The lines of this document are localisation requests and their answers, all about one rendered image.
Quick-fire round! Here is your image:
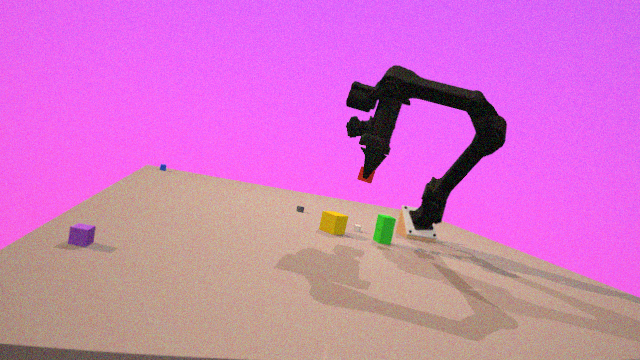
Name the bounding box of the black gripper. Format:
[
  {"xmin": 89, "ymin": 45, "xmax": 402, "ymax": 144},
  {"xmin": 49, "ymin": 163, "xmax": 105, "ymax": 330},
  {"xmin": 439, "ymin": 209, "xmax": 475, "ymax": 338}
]
[{"xmin": 359, "ymin": 114, "xmax": 397, "ymax": 179}]

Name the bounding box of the green block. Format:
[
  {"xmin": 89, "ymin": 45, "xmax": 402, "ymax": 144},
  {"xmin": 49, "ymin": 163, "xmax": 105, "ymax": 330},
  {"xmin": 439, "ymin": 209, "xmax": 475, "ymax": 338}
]
[
  {"xmin": 373, "ymin": 228, "xmax": 394, "ymax": 245},
  {"xmin": 376, "ymin": 214, "xmax": 396, "ymax": 232}
]

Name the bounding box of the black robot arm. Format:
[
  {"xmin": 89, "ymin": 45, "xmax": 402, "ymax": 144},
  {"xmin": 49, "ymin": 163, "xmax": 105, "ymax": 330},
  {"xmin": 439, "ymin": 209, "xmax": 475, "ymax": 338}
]
[{"xmin": 346, "ymin": 65, "xmax": 507, "ymax": 231}]

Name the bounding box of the purple cube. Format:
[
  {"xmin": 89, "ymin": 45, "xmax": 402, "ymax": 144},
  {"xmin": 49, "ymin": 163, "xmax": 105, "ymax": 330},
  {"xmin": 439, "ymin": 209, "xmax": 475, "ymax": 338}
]
[{"xmin": 68, "ymin": 223, "xmax": 96, "ymax": 247}]

